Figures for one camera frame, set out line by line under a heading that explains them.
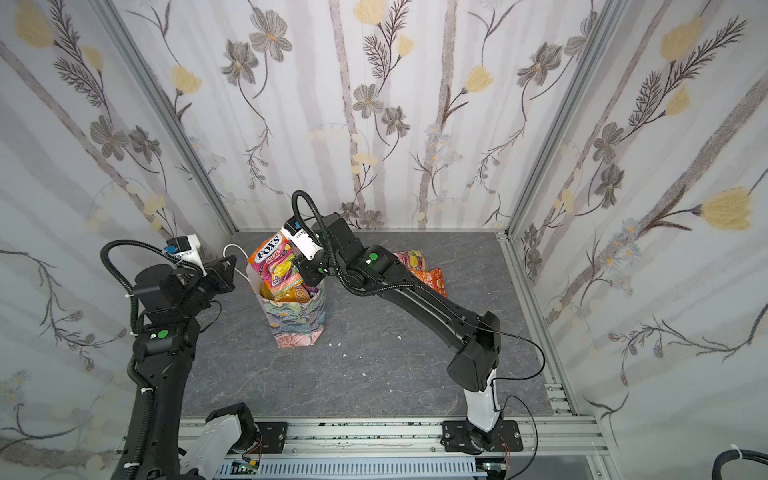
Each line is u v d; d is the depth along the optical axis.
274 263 0.70
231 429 0.63
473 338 0.45
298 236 0.59
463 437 0.74
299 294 0.84
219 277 0.61
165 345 0.48
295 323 0.80
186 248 0.59
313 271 0.61
